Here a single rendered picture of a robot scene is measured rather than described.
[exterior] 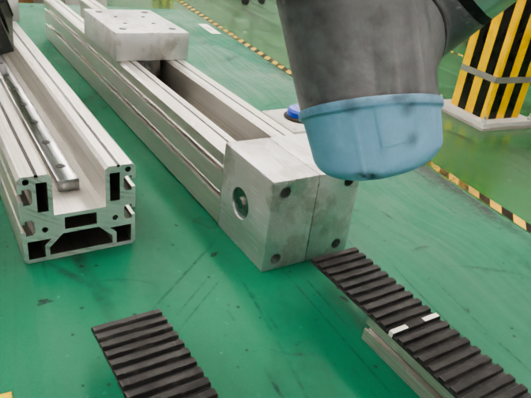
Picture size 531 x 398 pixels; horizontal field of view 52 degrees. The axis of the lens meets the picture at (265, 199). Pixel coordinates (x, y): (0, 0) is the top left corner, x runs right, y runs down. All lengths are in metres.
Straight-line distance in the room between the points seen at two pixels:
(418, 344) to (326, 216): 0.16
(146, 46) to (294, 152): 0.36
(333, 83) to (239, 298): 0.26
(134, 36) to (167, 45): 0.05
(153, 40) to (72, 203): 0.37
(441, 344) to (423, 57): 0.23
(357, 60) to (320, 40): 0.02
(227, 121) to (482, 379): 0.42
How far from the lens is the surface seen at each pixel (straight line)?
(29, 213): 0.50
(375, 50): 0.27
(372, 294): 0.46
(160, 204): 0.61
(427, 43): 0.29
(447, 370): 0.42
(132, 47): 0.82
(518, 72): 3.87
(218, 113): 0.70
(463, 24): 0.40
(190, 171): 0.62
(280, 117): 0.73
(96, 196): 0.53
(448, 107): 3.93
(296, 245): 0.52
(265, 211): 0.49
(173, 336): 0.40
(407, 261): 0.58
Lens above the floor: 1.08
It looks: 28 degrees down
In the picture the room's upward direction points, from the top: 8 degrees clockwise
